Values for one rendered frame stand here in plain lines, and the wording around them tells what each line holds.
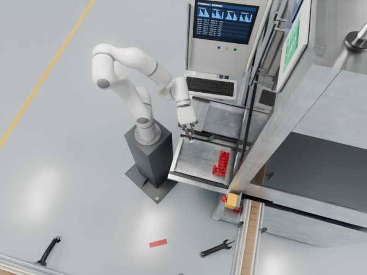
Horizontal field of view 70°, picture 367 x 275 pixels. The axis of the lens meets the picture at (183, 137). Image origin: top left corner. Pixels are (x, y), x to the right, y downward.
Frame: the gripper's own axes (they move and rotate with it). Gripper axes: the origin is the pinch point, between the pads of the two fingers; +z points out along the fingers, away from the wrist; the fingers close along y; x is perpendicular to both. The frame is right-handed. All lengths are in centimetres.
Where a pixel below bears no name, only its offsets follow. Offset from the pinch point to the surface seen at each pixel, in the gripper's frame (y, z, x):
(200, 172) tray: -7.7, 27.7, -23.7
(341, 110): -21, 2, 86
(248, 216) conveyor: -24, 56, 2
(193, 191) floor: -18, 58, -106
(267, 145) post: -14, 10, 57
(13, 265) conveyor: 109, 52, -17
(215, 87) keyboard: -44, -31, -57
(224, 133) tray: -32.8, 6.5, -32.0
